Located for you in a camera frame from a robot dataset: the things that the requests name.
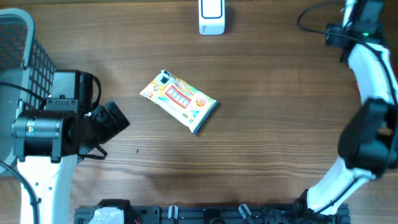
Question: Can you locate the white barcode scanner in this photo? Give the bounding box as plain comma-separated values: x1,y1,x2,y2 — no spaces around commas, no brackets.
198,0,226,35

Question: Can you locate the grey black shopping basket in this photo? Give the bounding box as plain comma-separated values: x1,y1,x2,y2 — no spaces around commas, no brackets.
1,8,56,166

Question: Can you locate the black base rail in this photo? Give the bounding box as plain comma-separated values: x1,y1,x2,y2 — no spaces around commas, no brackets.
73,199,351,224

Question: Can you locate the yellow wet wipes pack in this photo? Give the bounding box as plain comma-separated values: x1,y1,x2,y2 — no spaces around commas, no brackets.
140,70,219,134

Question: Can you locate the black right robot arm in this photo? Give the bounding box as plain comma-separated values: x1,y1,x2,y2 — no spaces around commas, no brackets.
290,0,397,223

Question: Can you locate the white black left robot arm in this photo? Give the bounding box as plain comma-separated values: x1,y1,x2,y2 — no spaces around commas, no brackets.
12,70,130,223

